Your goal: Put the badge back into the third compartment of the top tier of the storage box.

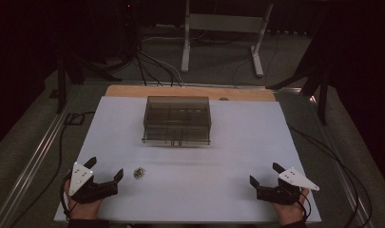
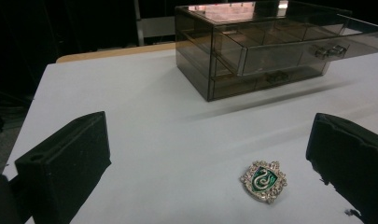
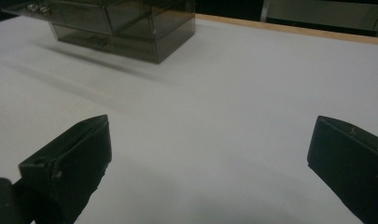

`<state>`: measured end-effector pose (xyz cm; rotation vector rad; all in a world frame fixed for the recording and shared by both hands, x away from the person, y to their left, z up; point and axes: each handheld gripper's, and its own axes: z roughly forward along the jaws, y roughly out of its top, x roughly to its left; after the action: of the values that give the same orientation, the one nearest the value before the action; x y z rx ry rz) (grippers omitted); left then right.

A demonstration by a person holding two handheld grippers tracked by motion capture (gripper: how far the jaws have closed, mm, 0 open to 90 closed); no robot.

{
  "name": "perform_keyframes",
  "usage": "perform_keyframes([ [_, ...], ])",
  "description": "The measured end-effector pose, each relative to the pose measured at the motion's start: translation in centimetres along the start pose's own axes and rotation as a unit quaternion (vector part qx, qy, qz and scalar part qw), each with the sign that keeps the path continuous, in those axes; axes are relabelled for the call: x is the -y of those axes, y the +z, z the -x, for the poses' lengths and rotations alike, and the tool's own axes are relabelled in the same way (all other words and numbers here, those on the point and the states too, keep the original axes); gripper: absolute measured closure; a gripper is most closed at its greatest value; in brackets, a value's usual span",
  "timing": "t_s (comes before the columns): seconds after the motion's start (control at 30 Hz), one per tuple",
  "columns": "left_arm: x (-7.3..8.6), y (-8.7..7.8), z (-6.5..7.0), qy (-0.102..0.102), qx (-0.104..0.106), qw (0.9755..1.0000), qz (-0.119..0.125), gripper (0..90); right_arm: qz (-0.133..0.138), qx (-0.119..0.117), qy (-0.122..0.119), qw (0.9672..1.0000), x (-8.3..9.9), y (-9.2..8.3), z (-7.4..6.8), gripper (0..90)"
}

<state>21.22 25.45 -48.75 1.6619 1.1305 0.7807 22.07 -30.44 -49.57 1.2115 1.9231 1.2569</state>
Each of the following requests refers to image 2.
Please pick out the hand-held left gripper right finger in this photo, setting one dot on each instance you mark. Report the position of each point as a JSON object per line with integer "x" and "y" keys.
{"x": 351, "y": 161}

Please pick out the green and silver crest brooch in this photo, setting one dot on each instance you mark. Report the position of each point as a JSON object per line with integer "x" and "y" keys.
{"x": 263, "y": 181}

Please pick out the smoky clear acrylic drawer organizer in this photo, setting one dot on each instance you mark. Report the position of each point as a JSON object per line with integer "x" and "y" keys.
{"x": 208, "y": 56}

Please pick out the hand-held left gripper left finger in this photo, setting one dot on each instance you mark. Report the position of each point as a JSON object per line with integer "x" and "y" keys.
{"x": 63, "y": 168}

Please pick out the metal stand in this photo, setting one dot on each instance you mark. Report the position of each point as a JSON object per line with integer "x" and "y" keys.
{"x": 152, "y": 26}

